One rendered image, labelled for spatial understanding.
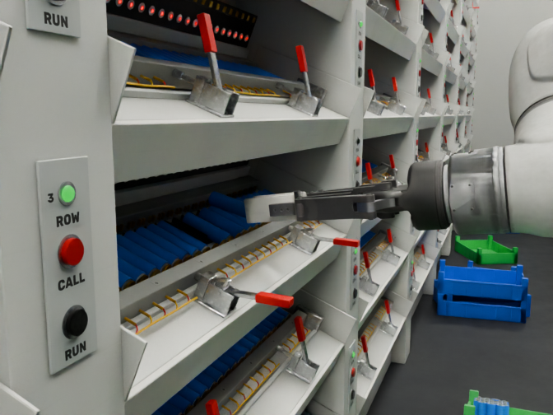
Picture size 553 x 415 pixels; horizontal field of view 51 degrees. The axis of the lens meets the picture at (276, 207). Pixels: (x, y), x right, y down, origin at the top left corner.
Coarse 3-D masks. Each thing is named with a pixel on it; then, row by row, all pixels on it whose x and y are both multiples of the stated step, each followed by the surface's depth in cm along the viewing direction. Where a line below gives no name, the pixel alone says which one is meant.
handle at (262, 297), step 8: (224, 288) 56; (240, 296) 55; (248, 296) 55; (256, 296) 54; (264, 296) 54; (272, 296) 54; (280, 296) 54; (288, 296) 54; (272, 304) 54; (280, 304) 54; (288, 304) 53
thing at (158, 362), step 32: (128, 192) 65; (160, 192) 72; (256, 192) 98; (288, 192) 98; (288, 256) 76; (320, 256) 82; (256, 288) 64; (288, 288) 72; (160, 320) 51; (192, 320) 53; (224, 320) 55; (256, 320) 64; (128, 352) 39; (160, 352) 46; (192, 352) 48; (128, 384) 39; (160, 384) 45
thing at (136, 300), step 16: (272, 224) 78; (288, 224) 81; (304, 224) 88; (320, 224) 92; (240, 240) 69; (256, 240) 71; (272, 240) 77; (208, 256) 61; (224, 256) 63; (240, 256) 68; (256, 256) 69; (176, 272) 55; (192, 272) 56; (224, 272) 62; (240, 272) 64; (128, 288) 49; (144, 288) 50; (160, 288) 51; (176, 288) 54; (128, 304) 47; (144, 304) 49; (176, 304) 52; (128, 320) 47
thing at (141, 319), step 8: (312, 224) 92; (280, 240) 79; (264, 248) 74; (272, 248) 77; (248, 256) 70; (232, 264) 66; (192, 288) 57; (176, 296) 54; (184, 296) 55; (160, 304) 52; (168, 304) 53; (152, 312) 50; (160, 312) 52; (136, 320) 48; (144, 320) 49; (128, 328) 47
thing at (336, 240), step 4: (312, 232) 80; (312, 236) 80; (316, 236) 81; (320, 240) 80; (324, 240) 80; (328, 240) 79; (332, 240) 79; (336, 240) 79; (340, 240) 79; (344, 240) 78; (348, 240) 78; (352, 240) 78; (356, 240) 78; (336, 244) 79; (340, 244) 79; (344, 244) 78; (348, 244) 78; (352, 244) 78; (356, 244) 78
